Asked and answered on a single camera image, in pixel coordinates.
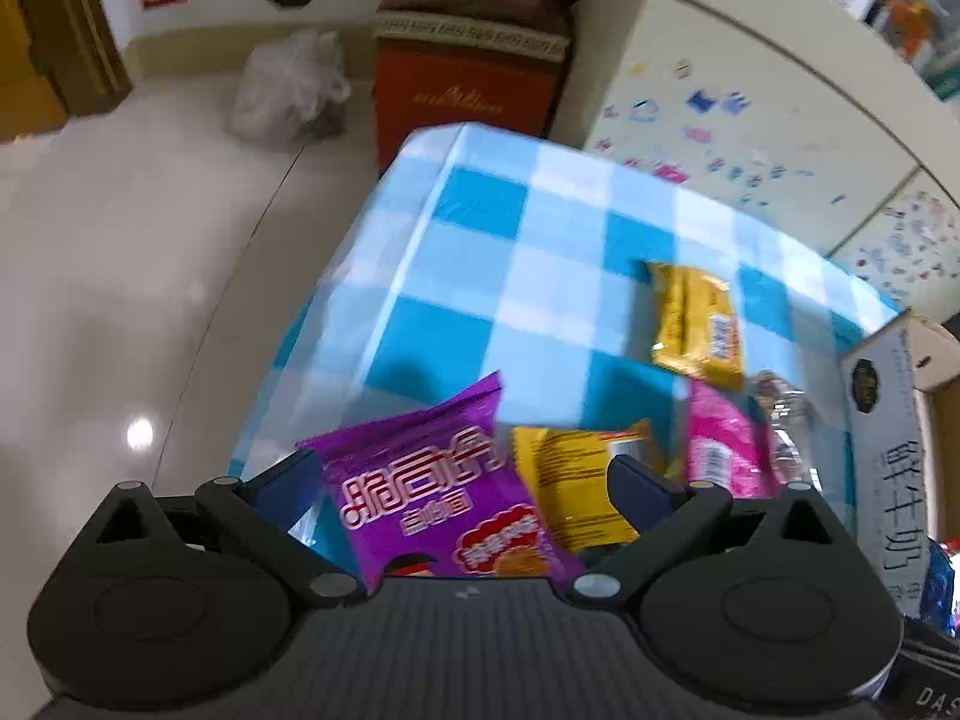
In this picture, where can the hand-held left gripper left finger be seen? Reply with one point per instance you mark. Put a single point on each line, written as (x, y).
(286, 489)

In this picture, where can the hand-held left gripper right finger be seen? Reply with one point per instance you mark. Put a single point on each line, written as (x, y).
(637, 484)

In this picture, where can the yellow snack packet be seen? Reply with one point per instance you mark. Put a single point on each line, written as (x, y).
(570, 480)
(690, 315)

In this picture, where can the pink snack packet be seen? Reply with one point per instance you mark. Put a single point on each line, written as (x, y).
(724, 435)

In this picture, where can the purple snack packet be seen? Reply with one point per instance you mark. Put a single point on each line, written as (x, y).
(420, 487)

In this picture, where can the clear silver snack packet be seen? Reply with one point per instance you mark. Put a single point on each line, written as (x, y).
(789, 420)

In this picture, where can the printed cardboard milk box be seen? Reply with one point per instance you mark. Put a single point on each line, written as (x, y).
(892, 465)

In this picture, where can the blue white checked tablecloth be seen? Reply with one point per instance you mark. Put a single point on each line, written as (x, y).
(540, 255)

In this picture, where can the black printed box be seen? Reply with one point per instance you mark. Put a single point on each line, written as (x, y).
(926, 682)

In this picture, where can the translucent plastic bag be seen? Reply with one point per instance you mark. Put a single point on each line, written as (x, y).
(281, 86)

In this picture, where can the cream cabinet with stickers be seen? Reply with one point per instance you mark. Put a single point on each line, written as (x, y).
(750, 90)

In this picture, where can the red brown cardboard box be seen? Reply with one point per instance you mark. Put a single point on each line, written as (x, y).
(457, 90)

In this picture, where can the pile of assorted packages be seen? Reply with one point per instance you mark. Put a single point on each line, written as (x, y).
(919, 30)

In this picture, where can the brown wooden door frame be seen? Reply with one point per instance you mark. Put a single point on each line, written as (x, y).
(52, 37)

